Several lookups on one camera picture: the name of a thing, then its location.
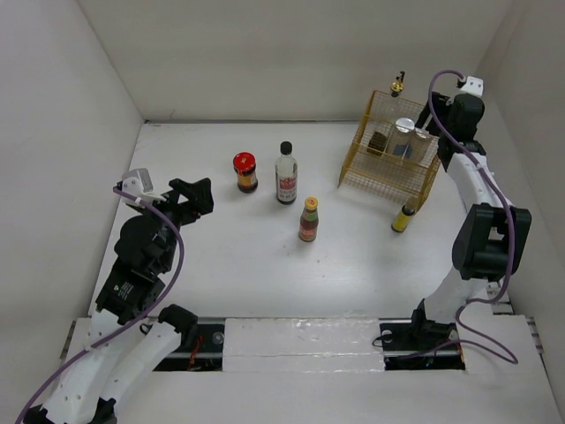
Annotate gold wire basket rack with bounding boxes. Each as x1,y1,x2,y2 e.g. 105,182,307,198
338,90,440,209

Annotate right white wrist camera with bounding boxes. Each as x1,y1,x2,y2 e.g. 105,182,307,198
456,76,485,98

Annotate clear oil bottle gold spout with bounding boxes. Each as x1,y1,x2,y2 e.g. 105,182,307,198
367,71,405,156

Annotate red lid chili sauce jar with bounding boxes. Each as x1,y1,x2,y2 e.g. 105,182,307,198
232,152,258,193

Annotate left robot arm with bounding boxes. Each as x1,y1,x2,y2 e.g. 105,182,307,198
17,169,214,423

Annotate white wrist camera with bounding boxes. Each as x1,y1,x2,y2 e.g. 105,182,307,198
117,168,166,206
456,76,485,98

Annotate silver lid shaker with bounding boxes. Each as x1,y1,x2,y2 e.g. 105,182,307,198
410,128,431,163
388,117,415,157

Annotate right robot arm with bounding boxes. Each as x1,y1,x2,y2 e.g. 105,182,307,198
408,93,531,351

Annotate yellow cap sauce bottle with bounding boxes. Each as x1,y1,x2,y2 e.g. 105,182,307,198
298,197,319,242

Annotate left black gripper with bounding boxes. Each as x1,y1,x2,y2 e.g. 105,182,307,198
137,177,213,270

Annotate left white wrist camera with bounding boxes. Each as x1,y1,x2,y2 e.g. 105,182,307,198
117,168,166,206

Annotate small yellow oil bottle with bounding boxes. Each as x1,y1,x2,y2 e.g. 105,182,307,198
391,198,418,233

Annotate black cap vinegar bottle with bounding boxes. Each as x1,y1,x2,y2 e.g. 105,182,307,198
275,141,298,205

